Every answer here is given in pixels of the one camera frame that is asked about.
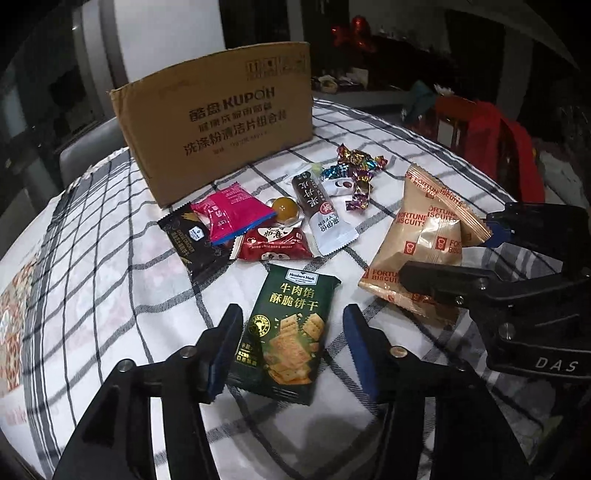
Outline pink snack packet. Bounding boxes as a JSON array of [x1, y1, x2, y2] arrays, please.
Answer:
[[191, 182, 276, 245]]

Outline green cracker packet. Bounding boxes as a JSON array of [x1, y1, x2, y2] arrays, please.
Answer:
[[226, 265, 341, 405]]

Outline black snack bar packet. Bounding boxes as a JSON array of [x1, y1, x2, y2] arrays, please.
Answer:
[[157, 203, 230, 282]]

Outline checkered white tablecloth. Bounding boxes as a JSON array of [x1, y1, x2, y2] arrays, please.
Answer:
[[1, 101, 556, 479]]

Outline yellow round jelly cup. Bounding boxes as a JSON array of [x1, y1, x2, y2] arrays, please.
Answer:
[[271, 197, 300, 225]]

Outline red snack packet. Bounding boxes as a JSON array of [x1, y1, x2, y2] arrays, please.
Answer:
[[229, 227, 314, 261]]

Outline grey dining chair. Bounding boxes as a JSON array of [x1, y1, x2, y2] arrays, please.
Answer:
[[59, 117, 126, 187]]

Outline brown cardboard box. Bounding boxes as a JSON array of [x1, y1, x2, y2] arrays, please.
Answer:
[[109, 42, 312, 207]]

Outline beige fortune biscuits bag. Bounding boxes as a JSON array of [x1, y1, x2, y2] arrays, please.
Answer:
[[358, 164, 492, 325]]

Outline white small candy packet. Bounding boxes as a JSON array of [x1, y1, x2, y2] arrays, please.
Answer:
[[322, 178, 355, 197]]

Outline colourful foil candy pile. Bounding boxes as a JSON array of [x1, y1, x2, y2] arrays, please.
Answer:
[[321, 144, 388, 211]]

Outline green small candy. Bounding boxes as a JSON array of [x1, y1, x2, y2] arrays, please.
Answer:
[[310, 163, 322, 179]]

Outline patterned table mat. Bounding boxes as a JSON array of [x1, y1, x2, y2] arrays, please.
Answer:
[[0, 258, 36, 398]]

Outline red heart balloons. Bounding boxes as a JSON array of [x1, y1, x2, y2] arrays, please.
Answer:
[[331, 15, 375, 52]]

